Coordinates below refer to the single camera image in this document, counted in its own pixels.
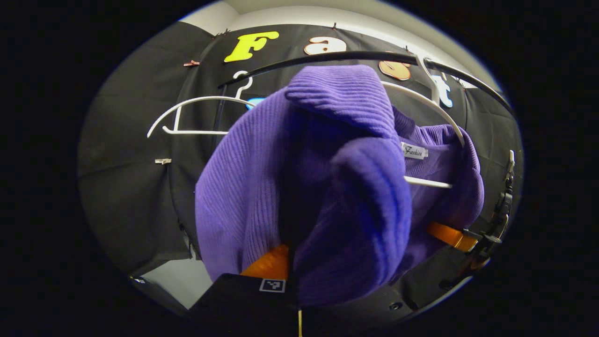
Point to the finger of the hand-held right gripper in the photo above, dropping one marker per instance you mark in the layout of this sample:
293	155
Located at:
449	235

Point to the black clothes rack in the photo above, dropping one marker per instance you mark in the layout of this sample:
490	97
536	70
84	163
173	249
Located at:
355	54

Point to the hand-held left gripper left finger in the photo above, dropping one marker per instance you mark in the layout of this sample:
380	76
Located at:
234	299

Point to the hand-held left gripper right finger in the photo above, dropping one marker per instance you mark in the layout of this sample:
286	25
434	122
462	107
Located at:
374	311

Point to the copper cloth clip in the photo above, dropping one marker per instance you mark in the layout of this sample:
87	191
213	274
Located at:
192	63

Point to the silver cloth clip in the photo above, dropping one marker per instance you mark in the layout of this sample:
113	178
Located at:
163	161

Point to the white clothes hanger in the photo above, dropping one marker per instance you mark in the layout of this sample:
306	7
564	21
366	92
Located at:
196	133
428	182

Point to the purple knit sweater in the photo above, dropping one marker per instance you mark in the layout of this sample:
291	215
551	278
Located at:
262	187

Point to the black backdrop cloth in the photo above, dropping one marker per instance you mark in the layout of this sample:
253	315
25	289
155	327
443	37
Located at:
131	187

